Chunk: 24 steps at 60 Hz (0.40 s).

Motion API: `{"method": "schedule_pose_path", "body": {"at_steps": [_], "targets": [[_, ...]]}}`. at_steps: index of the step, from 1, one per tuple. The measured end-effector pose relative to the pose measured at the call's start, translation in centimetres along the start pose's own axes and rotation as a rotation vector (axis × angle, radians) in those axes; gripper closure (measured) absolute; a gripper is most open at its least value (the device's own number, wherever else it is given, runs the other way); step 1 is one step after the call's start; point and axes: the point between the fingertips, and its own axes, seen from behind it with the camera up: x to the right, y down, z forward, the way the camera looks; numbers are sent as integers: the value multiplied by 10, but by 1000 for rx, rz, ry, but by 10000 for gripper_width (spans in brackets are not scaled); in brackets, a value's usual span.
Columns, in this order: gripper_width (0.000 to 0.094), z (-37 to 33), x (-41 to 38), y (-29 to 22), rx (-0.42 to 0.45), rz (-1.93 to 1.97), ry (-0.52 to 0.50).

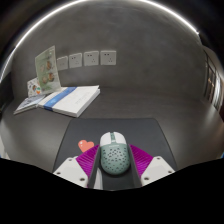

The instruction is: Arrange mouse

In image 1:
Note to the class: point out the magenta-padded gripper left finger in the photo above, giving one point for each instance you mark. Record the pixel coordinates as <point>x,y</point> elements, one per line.
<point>71,170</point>

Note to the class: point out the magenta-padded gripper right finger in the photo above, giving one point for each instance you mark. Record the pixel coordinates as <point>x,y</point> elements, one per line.
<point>153,168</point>

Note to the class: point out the green and white perforated mouse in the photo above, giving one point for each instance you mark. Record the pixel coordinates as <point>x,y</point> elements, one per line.
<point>114,156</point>

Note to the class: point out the black mouse pad with heart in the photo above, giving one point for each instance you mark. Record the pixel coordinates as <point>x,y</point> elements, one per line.
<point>133,130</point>

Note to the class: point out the white book with blue band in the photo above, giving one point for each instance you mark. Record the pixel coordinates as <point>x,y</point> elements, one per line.
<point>73,100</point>

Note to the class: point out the grey patterned book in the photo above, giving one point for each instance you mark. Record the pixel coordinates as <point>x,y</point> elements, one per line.
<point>28,103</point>

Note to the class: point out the small white sticker card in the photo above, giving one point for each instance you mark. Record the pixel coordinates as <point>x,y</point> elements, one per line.
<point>33,88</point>

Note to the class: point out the green printed acrylic sign stand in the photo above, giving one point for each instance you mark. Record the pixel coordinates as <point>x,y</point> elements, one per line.
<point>47,70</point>

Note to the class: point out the dark framed glass door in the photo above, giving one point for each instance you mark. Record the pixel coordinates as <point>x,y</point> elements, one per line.
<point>213,83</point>

